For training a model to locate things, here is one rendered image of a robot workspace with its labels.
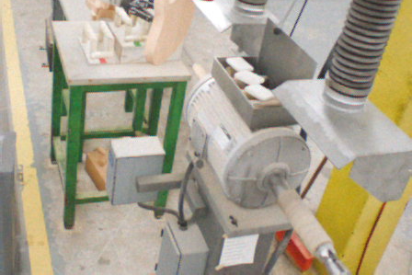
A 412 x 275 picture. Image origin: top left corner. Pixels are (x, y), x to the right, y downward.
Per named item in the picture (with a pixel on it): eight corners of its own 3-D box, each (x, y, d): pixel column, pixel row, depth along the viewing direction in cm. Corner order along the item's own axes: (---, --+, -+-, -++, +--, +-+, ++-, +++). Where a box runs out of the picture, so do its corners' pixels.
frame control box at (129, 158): (184, 243, 172) (197, 181, 159) (119, 251, 166) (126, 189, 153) (162, 191, 192) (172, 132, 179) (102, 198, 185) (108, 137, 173)
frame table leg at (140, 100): (138, 158, 346) (155, 29, 302) (130, 159, 344) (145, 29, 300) (136, 153, 350) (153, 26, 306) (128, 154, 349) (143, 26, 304)
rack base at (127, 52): (153, 62, 262) (155, 45, 257) (120, 64, 256) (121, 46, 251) (135, 37, 283) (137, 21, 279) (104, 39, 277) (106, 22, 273)
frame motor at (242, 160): (302, 210, 154) (327, 137, 141) (216, 222, 146) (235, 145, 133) (245, 128, 187) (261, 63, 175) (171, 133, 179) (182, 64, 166)
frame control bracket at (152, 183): (194, 188, 175) (196, 178, 173) (137, 193, 169) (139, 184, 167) (189, 179, 178) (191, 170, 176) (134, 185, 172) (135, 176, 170)
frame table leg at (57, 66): (59, 165, 330) (64, 30, 286) (51, 166, 329) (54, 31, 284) (58, 159, 335) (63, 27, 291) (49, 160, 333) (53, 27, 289)
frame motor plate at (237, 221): (304, 227, 152) (308, 218, 150) (227, 239, 145) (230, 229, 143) (252, 151, 181) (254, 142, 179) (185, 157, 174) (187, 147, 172)
